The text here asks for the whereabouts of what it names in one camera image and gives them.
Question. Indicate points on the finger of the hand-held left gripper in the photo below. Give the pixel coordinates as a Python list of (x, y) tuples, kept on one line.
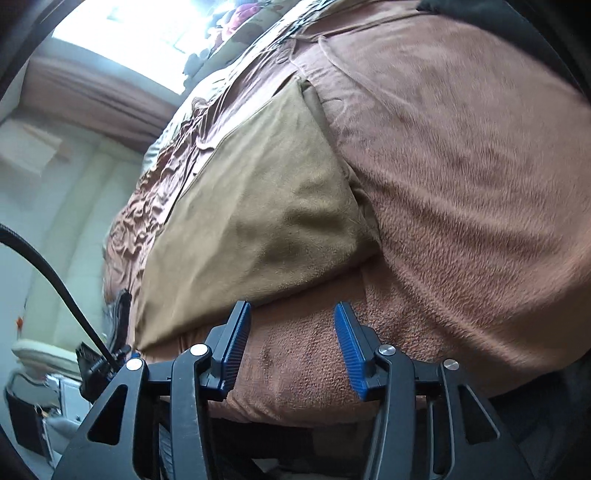
[(122, 318)]

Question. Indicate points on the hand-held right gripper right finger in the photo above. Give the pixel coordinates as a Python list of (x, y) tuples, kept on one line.
[(351, 355)]

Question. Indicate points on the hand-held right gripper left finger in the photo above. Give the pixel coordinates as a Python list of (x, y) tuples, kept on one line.
[(238, 350)]

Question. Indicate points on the brown t-shirt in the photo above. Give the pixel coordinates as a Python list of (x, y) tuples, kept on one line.
[(258, 207)]

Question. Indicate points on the white bedside shelf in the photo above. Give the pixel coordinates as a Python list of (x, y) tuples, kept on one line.
[(64, 406)]

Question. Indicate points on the white padded headboard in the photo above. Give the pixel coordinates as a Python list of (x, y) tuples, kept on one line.
[(83, 221)]

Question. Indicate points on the pink-brown fleece blanket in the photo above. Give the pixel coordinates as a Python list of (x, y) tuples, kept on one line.
[(461, 184)]

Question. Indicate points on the pink-brown curtain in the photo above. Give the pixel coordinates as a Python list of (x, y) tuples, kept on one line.
[(92, 101)]

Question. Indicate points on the red garment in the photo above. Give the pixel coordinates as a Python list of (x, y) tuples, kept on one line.
[(240, 16)]

